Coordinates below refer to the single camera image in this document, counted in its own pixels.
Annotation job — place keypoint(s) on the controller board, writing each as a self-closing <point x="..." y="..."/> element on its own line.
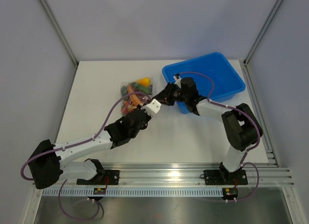
<point x="99" y="191"/>
<point x="230" y="192"/>

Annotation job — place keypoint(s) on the fake lychee bunch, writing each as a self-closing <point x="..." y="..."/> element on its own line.
<point x="127" y="107"/>

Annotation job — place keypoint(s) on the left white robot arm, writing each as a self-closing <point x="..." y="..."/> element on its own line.
<point x="50" y="163"/>

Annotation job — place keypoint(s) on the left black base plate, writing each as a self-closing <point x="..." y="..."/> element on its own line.
<point x="110" y="177"/>

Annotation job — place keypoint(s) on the green fake chili pepper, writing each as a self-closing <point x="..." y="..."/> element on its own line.
<point x="147" y="90"/>

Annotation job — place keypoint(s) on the right aluminium frame post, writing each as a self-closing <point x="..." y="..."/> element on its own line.
<point x="269" y="20"/>

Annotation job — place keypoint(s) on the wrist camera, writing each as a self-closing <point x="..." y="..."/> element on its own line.
<point x="178" y="77"/>
<point x="152" y="108"/>

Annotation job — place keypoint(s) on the green fake cucumber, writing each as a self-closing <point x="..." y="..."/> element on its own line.
<point x="124" y="90"/>

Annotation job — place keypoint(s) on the aluminium mounting rail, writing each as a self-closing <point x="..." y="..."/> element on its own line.
<point x="188" y="175"/>

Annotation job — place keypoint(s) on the right controller board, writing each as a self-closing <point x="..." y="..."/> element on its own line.
<point x="230" y="192"/>

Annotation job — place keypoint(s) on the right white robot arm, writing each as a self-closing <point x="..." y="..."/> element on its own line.
<point x="241" y="126"/>

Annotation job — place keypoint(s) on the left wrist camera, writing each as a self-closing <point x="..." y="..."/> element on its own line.
<point x="152" y="108"/>

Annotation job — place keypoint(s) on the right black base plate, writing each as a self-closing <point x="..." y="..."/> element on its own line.
<point x="239" y="177"/>

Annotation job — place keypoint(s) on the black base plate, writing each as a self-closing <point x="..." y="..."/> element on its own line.
<point x="239" y="177"/>
<point x="110" y="177"/>

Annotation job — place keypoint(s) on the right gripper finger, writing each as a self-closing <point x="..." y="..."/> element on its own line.
<point x="166" y="93"/>
<point x="166" y="102"/>

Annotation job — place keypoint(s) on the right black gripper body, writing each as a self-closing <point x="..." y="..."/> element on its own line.
<point x="179" y="95"/>

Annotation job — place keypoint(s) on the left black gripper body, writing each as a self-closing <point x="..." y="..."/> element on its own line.
<point x="147" y="118"/>

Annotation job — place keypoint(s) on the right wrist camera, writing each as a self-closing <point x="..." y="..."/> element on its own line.
<point x="178" y="77"/>

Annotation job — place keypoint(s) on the orange papaya slice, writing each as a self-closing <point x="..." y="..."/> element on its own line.
<point x="134" y="99"/>

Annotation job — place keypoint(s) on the aluminium frame post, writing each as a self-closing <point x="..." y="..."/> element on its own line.
<point x="269" y="20"/>
<point x="55" y="25"/>

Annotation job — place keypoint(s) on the clear zip top bag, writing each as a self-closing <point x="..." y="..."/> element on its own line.
<point x="142" y="96"/>

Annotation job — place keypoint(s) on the white slotted cable duct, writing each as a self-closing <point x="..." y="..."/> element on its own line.
<point x="137" y="192"/>

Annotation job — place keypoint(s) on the blue plastic bin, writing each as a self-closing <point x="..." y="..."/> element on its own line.
<point x="211" y="71"/>

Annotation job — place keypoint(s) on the yellow fake mango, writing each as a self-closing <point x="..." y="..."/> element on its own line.
<point x="144" y="81"/>

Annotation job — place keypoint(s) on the left controller board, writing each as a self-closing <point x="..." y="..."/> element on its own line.
<point x="99" y="191"/>

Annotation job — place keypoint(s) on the left aluminium frame post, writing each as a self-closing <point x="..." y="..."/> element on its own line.
<point x="55" y="25"/>

